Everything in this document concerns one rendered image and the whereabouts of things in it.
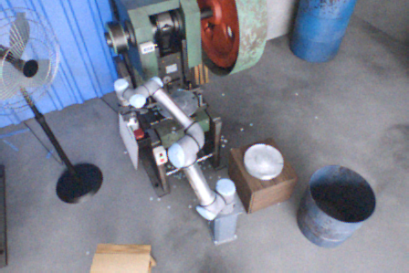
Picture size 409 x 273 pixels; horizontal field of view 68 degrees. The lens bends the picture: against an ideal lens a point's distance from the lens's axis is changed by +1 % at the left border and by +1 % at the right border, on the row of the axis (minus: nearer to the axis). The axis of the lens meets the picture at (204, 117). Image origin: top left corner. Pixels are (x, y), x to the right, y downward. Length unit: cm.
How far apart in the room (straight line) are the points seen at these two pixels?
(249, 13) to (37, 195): 223
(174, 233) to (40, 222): 106
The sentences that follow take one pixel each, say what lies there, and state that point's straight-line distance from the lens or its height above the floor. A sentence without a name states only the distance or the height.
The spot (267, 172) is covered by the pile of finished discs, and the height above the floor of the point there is 39.
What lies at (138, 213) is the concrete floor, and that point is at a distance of 258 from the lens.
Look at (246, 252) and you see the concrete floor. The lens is 242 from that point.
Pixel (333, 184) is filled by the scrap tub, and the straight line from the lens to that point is 253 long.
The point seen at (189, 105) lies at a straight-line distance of 212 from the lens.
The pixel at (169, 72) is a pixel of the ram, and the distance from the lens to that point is 199.
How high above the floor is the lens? 228
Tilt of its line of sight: 48 degrees down
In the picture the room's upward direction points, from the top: 1 degrees counter-clockwise
